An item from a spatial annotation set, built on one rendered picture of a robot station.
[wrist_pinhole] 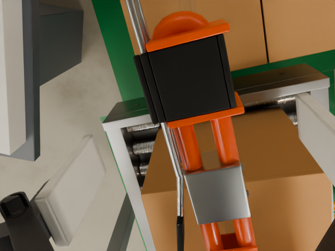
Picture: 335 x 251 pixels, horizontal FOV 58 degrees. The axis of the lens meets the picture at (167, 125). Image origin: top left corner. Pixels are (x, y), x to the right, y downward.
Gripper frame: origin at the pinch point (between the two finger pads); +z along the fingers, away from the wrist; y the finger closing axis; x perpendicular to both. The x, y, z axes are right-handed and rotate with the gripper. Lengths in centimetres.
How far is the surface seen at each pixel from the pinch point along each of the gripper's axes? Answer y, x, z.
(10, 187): -131, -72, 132
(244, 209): 2.7, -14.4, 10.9
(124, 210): -51, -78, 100
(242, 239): 1.9, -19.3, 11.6
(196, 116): -0.2, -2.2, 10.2
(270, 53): 21, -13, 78
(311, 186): 18, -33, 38
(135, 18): -3.6, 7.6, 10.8
